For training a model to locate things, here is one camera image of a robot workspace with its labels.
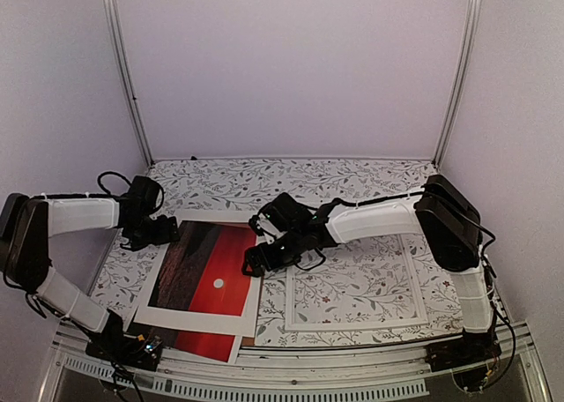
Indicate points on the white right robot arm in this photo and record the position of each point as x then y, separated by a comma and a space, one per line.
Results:
437, 209

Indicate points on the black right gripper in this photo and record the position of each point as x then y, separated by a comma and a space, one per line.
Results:
270, 264

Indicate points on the red sunset photo print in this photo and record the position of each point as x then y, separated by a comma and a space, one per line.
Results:
202, 272

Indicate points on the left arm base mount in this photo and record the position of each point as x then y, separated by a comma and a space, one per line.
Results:
137, 352

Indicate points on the aluminium corner post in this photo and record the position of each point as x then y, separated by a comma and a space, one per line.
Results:
130, 95
471, 24

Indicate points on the right aluminium corner post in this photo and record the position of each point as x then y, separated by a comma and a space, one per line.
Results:
471, 24

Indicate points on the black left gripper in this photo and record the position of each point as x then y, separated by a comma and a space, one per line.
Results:
165, 236

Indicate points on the white picture frame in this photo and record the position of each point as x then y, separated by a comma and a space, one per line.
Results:
368, 284

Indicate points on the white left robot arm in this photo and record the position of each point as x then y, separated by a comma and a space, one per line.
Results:
28, 223

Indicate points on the front aluminium rail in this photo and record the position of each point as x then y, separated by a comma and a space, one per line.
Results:
355, 373

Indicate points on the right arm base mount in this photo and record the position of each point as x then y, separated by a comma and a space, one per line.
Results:
476, 355

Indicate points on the left aluminium corner post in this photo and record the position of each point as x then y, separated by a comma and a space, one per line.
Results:
130, 95

